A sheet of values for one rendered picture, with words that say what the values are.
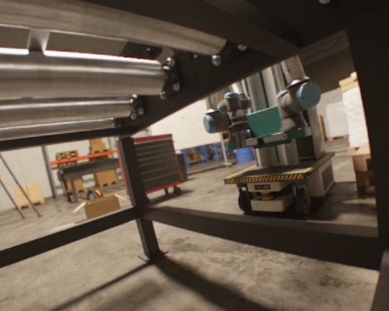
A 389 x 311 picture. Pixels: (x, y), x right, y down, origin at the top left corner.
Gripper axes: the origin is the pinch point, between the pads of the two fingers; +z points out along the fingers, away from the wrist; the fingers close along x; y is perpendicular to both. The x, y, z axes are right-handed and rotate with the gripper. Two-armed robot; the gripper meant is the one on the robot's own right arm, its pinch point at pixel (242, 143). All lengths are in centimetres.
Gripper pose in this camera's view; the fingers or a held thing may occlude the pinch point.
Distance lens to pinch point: 136.7
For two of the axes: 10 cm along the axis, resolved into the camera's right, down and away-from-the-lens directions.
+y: -7.3, 2.0, -6.5
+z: 2.1, 9.8, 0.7
